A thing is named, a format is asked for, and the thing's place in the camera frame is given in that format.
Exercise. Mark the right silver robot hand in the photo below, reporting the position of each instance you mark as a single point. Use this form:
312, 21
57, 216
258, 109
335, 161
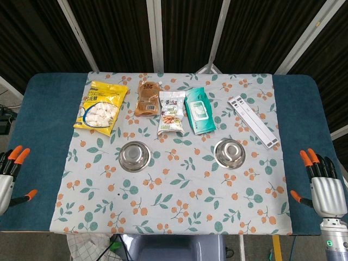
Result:
327, 193

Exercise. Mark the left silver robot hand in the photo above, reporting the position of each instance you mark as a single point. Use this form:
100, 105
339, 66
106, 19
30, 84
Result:
5, 187

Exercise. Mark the steel bowl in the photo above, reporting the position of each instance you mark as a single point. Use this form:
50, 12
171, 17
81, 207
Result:
134, 156
229, 153

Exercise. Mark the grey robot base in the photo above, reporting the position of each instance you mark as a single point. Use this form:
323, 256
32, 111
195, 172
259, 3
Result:
174, 248

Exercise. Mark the floral tablecloth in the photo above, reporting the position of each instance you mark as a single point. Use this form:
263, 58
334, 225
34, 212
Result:
174, 190

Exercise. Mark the black power strip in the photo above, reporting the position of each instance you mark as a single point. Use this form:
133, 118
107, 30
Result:
5, 126

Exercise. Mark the blue table cover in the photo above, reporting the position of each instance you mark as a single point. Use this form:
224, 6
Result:
40, 122

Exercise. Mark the yellow marshmallow bag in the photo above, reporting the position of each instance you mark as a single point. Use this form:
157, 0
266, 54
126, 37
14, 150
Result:
100, 108

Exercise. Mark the green wet wipes pack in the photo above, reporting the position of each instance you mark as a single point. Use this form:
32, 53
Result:
199, 111

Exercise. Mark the brown bread package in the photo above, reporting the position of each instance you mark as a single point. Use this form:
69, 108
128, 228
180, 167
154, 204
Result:
147, 100

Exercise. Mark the white nut snack bag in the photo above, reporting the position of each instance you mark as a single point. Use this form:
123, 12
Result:
170, 114

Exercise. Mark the white metal frame post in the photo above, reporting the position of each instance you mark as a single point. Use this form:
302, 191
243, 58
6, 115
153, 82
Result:
79, 38
340, 131
155, 35
304, 38
218, 35

